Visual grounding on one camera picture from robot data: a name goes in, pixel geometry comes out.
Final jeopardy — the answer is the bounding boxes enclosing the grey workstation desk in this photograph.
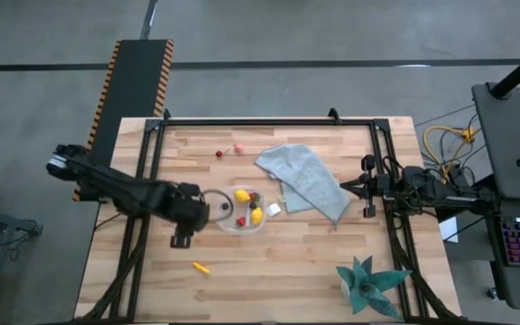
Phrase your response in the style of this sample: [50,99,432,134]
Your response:
[471,82,520,202]

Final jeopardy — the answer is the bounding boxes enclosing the white paper sheet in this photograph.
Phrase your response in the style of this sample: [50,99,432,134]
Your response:
[438,216,460,244]

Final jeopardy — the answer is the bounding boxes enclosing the clear plastic tupperware container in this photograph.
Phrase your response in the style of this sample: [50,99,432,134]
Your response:
[216,183,268,236]

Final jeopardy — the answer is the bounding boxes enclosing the yellow cable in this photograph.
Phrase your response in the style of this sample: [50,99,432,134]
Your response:
[423,125,477,181]

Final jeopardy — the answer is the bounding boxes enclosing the white plant pot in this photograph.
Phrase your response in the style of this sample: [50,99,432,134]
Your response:
[339,279,354,302]

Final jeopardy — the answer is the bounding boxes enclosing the teal artificial plant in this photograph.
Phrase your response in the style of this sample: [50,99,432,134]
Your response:
[335,255,413,321]

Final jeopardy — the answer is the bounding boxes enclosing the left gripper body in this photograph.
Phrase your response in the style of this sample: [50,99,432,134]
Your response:
[164,181,211,250]

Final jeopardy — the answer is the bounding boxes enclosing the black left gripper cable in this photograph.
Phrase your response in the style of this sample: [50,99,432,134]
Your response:
[201,188,236,223]

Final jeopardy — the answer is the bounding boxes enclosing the black pole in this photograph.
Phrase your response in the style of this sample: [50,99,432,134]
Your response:
[488,41,520,100]

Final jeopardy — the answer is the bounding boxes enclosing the grey keyboard shelf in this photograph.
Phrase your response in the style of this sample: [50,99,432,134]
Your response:
[480,196,520,313]

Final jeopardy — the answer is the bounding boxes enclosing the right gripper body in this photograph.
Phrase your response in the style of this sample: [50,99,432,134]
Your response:
[358,153,395,219]

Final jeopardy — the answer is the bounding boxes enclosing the grey waffle dish towel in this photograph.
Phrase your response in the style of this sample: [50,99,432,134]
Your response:
[255,143,351,228]

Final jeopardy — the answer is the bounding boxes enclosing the black hazard-striped floor mat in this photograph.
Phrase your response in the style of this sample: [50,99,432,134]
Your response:
[72,39,175,203]

